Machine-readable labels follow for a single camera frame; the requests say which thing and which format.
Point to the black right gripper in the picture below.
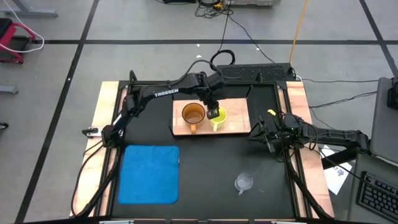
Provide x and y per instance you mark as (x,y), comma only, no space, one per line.
(272,134)

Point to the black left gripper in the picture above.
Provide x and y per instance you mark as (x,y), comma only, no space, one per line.
(210,101)

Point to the yellow-green mug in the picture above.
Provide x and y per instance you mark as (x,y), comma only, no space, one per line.
(221,119)

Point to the orange enamel mug black rim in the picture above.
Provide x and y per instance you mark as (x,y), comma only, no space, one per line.
(186,113)

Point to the clear glass cup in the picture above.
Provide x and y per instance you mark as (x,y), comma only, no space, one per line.
(244,182)

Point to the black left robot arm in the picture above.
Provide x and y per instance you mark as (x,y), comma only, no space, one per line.
(164,93)

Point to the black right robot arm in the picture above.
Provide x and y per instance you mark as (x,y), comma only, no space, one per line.
(335,135)

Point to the wooden cutting board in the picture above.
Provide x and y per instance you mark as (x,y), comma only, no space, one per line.
(236,118)

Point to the yellow tag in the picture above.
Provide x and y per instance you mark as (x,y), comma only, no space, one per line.
(271,112)

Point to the black computer box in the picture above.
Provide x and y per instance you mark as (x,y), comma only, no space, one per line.
(255,72)

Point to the blue cloth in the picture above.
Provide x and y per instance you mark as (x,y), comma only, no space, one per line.
(149,174)

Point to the white paper sheet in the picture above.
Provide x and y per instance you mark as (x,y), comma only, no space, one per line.
(337,179)

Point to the grey desk panel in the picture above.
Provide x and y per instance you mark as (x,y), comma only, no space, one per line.
(381,130)

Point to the black keyboard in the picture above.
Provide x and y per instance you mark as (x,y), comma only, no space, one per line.
(377,196)

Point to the wooden workbench grey legs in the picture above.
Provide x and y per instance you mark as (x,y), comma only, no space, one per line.
(28,13)

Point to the red and black cart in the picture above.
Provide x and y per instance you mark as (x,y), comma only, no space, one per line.
(12,37)

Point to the silver bracket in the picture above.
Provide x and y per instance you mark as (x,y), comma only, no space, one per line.
(91,132)

